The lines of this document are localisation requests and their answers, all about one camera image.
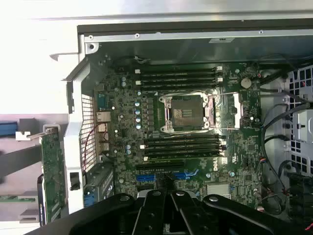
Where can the CPU socket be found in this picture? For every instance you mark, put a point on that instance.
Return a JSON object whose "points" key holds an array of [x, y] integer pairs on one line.
{"points": [[187, 112]]}

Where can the black connector bundle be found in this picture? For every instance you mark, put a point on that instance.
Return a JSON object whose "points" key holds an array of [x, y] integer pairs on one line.
{"points": [[300, 193]]}

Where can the black intrusion switch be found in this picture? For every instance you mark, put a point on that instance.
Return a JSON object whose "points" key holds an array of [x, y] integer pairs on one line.
{"points": [[74, 181]]}

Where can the silver double port block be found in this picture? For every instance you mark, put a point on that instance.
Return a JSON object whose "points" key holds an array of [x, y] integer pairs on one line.
{"points": [[102, 147]]}

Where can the green motherboard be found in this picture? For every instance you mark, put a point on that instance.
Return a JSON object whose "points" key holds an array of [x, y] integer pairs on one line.
{"points": [[244, 151]]}

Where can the silver coin battery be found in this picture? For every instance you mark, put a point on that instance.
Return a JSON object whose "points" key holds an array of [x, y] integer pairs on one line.
{"points": [[246, 83]]}

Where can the black and grey PC case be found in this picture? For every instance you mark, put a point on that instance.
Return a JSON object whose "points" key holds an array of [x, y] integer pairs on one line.
{"points": [[73, 147]]}

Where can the teal serial port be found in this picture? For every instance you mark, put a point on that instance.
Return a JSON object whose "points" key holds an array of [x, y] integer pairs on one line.
{"points": [[102, 100]]}

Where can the loose green RAM stick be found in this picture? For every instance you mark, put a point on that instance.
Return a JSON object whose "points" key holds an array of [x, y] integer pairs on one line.
{"points": [[19, 198]]}

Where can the metal socket cover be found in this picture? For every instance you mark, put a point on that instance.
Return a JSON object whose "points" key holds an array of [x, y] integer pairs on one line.
{"points": [[236, 110]]}

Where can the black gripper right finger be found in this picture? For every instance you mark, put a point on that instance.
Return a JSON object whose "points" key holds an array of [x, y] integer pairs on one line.
{"points": [[185, 215]]}

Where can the perforated metal drive cage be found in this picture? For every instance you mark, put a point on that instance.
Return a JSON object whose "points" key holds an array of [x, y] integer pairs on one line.
{"points": [[300, 127]]}

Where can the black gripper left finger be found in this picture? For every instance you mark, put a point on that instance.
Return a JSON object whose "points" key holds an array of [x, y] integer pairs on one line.
{"points": [[149, 215]]}

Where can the blue disk carrier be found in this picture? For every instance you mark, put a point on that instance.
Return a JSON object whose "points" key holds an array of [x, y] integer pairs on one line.
{"points": [[7, 127]]}

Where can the silver chipset heatsink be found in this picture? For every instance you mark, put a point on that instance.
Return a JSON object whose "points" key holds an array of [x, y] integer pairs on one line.
{"points": [[217, 189]]}

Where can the blue slot retention clip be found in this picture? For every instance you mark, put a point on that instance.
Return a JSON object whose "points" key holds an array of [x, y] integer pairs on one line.
{"points": [[89, 199]]}

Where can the blue expansion slot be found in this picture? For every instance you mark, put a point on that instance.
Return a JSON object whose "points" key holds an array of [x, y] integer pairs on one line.
{"points": [[146, 178]]}

